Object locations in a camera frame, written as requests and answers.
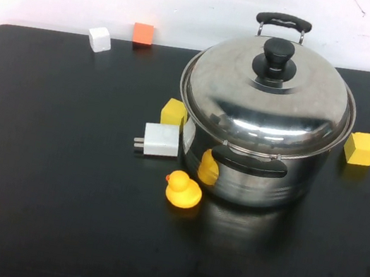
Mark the stainless steel pot lid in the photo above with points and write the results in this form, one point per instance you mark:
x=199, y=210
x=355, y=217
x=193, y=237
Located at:
x=249, y=96

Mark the stainless steel cooking pot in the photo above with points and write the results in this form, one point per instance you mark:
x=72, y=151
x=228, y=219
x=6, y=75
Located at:
x=251, y=189

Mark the yellow foam cube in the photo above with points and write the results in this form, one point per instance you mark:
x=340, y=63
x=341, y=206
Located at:
x=173, y=113
x=361, y=149

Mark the yellow rubber duck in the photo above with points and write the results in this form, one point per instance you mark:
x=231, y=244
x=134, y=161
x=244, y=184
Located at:
x=183, y=193

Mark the orange foam cube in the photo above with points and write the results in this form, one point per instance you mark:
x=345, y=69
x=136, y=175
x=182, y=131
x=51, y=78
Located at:
x=143, y=34

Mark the white foam cube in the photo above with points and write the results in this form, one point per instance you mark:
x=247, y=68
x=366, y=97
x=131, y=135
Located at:
x=99, y=39

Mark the white USB wall charger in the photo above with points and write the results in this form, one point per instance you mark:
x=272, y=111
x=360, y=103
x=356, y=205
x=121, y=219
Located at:
x=162, y=140

